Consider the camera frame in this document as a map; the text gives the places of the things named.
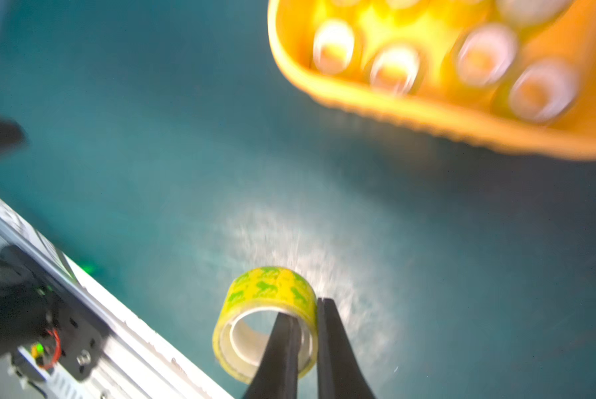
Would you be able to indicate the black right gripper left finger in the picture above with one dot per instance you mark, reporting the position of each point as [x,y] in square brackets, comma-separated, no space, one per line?
[277,376]

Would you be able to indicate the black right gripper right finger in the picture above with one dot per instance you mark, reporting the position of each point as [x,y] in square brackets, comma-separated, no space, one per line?
[338,372]

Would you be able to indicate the transparent tape roll eight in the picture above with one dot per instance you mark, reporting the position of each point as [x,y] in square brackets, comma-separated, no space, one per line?
[237,346]

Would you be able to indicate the transparent tape roll six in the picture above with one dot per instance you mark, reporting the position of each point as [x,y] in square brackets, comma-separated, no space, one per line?
[396,70]

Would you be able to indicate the transparent tape roll five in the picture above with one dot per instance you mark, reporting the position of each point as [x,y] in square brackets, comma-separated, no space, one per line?
[333,47]

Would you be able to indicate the transparent tape roll ten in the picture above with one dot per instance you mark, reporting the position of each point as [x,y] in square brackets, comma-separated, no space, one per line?
[544,90]

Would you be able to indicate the transparent tape roll seven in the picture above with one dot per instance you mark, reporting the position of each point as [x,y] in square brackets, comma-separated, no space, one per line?
[484,55]

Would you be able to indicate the transparent tape roll four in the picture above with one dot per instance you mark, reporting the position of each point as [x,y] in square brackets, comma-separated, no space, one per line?
[531,13]

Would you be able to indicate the yellow plastic storage box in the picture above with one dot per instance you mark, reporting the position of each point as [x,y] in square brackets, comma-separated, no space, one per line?
[442,105]

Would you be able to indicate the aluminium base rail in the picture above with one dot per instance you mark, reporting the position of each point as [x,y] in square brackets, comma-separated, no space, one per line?
[136,361]

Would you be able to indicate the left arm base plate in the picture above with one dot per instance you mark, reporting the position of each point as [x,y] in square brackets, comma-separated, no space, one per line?
[38,310]

